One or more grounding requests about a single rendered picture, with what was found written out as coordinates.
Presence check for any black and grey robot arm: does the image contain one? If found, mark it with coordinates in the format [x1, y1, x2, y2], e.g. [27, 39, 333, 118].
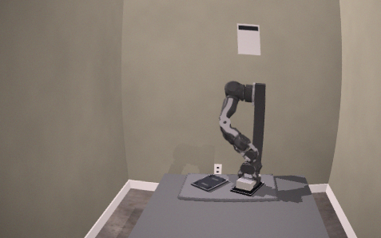
[219, 81, 259, 162]

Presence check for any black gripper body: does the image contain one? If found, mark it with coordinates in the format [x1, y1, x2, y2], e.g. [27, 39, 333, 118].
[240, 159, 262, 175]

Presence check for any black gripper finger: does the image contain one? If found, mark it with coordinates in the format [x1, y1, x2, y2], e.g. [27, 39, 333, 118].
[252, 171, 261, 188]
[238, 170, 244, 179]

